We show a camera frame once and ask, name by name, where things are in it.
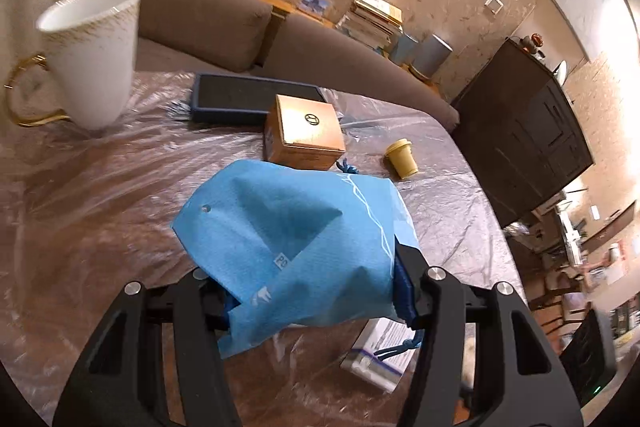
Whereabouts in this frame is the clear bag of papers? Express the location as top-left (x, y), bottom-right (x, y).
top-left (340, 317), bottom-right (426, 394)

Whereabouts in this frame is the small figurine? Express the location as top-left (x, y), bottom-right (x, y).
top-left (520, 34), bottom-right (546, 58)

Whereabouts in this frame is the blue drawstring bag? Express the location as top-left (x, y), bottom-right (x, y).
top-left (171, 158), bottom-right (426, 360)

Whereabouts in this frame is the grey cylinder speaker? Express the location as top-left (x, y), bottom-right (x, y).
top-left (411, 33), bottom-right (453, 80)

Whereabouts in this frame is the blue cylinder speaker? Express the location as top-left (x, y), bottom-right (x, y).
top-left (390, 32), bottom-right (420, 65)

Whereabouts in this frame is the white mug with gold handle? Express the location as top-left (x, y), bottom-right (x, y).
top-left (4, 0), bottom-right (142, 131)

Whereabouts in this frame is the yellow cartoon cup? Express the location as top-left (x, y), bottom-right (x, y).
top-left (384, 138), bottom-right (419, 180)

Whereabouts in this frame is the stack of books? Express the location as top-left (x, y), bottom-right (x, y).
top-left (337, 0), bottom-right (404, 55)

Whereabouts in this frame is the brown sofa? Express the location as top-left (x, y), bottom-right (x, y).
top-left (121, 0), bottom-right (461, 132)

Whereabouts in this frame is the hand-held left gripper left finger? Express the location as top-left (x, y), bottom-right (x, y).
top-left (52, 268), bottom-right (246, 427)

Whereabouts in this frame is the wide acrylic photo frame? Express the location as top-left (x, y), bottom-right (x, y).
top-left (298, 0), bottom-right (333, 18)

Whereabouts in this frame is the dark wooden cabinet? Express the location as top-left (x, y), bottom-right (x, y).
top-left (450, 38), bottom-right (596, 228)

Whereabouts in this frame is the black electronic device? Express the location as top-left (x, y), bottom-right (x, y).
top-left (560, 307), bottom-right (618, 408)

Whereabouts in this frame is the cluttered wooden shelf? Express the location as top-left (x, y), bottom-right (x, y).
top-left (505, 187), bottom-right (640, 358)

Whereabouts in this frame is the brown cardboard box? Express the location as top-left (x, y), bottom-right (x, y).
top-left (263, 94), bottom-right (347, 171)

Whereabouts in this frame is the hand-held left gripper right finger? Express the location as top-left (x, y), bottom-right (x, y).
top-left (392, 234), bottom-right (585, 427)

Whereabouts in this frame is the dark blue flat tray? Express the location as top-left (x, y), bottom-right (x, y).
top-left (190, 73), bottom-right (326, 126)

